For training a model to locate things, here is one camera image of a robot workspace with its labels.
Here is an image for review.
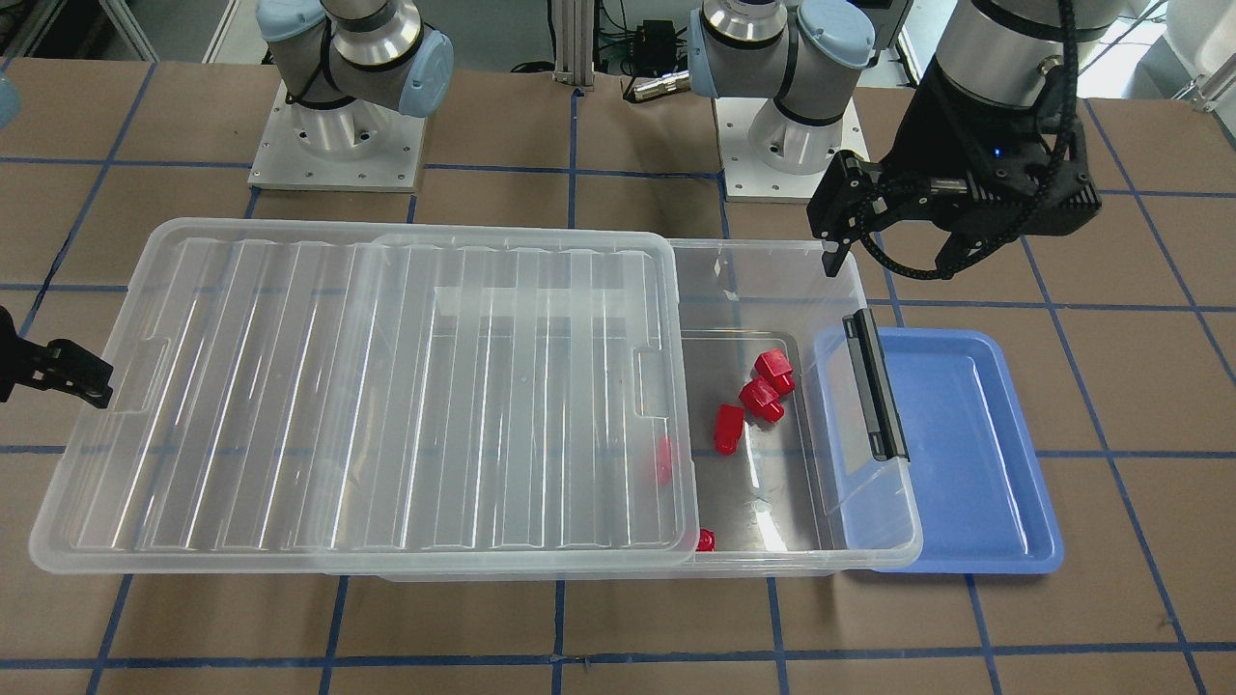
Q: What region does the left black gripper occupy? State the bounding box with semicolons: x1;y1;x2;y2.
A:
810;68;1103;281

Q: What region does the clear plastic box lid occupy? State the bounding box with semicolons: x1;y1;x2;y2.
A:
28;216;700;580

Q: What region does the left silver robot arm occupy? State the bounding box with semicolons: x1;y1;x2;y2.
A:
807;1;1121;281

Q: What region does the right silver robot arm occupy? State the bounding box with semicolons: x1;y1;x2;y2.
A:
248;1;454;192

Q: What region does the blue plastic tray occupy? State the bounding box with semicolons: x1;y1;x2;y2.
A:
807;326;1064;575

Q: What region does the clear plastic storage box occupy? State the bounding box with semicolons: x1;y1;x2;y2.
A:
328;236;925;582

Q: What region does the black power adapter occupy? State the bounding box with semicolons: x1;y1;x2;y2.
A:
632;19;677;74

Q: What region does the black box latch handle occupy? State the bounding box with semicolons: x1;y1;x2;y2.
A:
843;308;910;461

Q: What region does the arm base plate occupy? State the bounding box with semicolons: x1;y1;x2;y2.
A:
714;96;868;204
247;84;428;193

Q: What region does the aluminium frame post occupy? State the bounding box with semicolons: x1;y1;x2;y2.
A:
550;0;599;92

